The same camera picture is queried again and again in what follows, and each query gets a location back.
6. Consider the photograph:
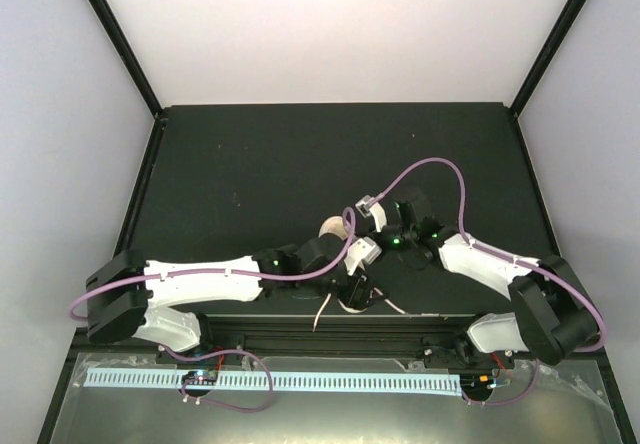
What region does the small circuit board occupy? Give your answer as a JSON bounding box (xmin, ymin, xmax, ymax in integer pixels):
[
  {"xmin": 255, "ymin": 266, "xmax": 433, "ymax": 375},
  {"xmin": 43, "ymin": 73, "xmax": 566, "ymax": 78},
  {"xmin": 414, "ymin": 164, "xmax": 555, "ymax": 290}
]
[
  {"xmin": 471, "ymin": 374, "xmax": 512, "ymax": 390},
  {"xmin": 181, "ymin": 369, "xmax": 218, "ymax": 385}
]

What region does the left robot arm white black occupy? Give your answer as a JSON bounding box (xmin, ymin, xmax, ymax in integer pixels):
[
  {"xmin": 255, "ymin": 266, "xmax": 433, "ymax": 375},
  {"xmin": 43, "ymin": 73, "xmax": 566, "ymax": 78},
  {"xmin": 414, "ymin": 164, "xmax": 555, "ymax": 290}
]
[{"xmin": 86, "ymin": 234, "xmax": 381, "ymax": 363}]

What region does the right black frame post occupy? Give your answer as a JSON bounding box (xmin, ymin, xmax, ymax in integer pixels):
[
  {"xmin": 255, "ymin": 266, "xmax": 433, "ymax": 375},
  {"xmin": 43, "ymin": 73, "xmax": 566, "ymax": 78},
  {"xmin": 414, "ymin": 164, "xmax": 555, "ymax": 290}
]
[{"xmin": 510, "ymin": 0, "xmax": 588, "ymax": 118}]

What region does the black frame post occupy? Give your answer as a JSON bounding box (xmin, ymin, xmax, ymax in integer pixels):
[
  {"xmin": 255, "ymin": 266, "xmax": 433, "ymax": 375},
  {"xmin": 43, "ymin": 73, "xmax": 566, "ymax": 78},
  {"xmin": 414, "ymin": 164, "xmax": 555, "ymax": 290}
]
[
  {"xmin": 510, "ymin": 0, "xmax": 588, "ymax": 118},
  {"xmin": 87, "ymin": 0, "xmax": 163, "ymax": 118}
]

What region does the beige sneaker shoe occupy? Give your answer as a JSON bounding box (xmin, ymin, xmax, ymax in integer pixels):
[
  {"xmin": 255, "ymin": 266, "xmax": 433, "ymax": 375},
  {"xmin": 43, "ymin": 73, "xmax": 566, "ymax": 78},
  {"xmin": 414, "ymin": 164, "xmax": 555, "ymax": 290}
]
[{"xmin": 319, "ymin": 215, "xmax": 374, "ymax": 314}]

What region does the white shoelace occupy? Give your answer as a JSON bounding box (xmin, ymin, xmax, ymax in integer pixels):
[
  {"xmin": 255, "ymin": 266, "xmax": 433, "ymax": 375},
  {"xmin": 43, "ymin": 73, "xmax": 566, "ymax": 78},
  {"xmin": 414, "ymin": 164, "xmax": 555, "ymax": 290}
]
[{"xmin": 312, "ymin": 287, "xmax": 408, "ymax": 332}]

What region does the left black frame post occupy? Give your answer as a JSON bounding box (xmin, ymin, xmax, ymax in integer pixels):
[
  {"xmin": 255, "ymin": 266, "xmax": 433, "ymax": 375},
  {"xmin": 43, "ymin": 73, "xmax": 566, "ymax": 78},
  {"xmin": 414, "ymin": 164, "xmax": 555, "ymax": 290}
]
[{"xmin": 87, "ymin": 0, "xmax": 163, "ymax": 118}]

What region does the right small circuit board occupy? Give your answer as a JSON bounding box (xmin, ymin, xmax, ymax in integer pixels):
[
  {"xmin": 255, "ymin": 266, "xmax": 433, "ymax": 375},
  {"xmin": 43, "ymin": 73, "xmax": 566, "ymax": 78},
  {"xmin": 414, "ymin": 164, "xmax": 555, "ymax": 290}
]
[{"xmin": 471, "ymin": 374, "xmax": 512, "ymax": 390}]

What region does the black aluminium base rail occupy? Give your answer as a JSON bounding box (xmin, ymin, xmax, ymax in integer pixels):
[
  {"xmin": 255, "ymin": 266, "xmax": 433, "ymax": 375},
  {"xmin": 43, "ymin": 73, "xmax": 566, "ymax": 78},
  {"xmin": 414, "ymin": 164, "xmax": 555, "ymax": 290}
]
[{"xmin": 207, "ymin": 315, "xmax": 470, "ymax": 358}]

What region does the left small circuit board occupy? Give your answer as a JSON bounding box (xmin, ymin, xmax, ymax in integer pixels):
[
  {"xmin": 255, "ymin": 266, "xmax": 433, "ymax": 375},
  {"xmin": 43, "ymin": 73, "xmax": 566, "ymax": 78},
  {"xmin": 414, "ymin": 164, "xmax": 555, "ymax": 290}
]
[{"xmin": 181, "ymin": 369, "xmax": 218, "ymax": 385}]

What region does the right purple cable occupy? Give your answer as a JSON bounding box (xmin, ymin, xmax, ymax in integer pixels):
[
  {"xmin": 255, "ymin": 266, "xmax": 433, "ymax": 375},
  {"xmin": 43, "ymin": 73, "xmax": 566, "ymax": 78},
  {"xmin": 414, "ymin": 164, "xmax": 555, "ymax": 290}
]
[{"xmin": 374, "ymin": 157, "xmax": 606, "ymax": 408}]

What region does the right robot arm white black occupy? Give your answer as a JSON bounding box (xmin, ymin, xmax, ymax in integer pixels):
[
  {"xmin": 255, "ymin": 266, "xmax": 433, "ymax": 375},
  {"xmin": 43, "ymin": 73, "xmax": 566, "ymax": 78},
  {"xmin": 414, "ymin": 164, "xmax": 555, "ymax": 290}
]
[{"xmin": 356, "ymin": 191, "xmax": 602, "ymax": 367}]

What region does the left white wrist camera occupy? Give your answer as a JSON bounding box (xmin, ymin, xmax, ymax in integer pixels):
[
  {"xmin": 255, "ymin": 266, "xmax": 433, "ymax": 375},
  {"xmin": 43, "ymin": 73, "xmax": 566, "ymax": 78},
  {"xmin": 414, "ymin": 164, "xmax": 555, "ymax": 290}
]
[{"xmin": 344, "ymin": 237, "xmax": 382, "ymax": 275}]

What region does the white slotted cable duct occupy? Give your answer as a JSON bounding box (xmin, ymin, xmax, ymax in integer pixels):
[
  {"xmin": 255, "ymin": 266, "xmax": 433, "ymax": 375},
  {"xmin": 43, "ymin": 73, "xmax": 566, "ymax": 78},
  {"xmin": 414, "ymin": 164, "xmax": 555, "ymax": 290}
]
[{"xmin": 84, "ymin": 368, "xmax": 462, "ymax": 397}]

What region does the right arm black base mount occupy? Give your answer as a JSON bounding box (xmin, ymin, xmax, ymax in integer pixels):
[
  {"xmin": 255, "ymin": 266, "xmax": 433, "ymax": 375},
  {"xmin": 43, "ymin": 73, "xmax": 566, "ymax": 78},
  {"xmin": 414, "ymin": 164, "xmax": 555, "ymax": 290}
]
[{"xmin": 421, "ymin": 346, "xmax": 515, "ymax": 370}]

